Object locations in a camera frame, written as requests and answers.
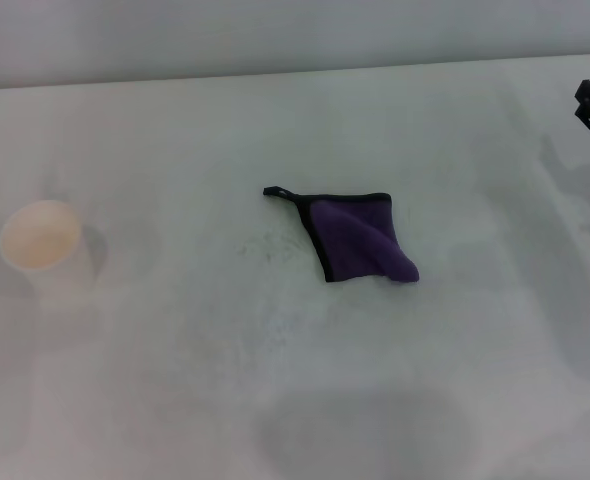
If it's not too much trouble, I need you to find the white paper cup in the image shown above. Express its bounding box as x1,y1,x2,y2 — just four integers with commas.
0,199,97,302

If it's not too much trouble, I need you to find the purple rag with black trim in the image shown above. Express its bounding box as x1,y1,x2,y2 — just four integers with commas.
262,185,421,285

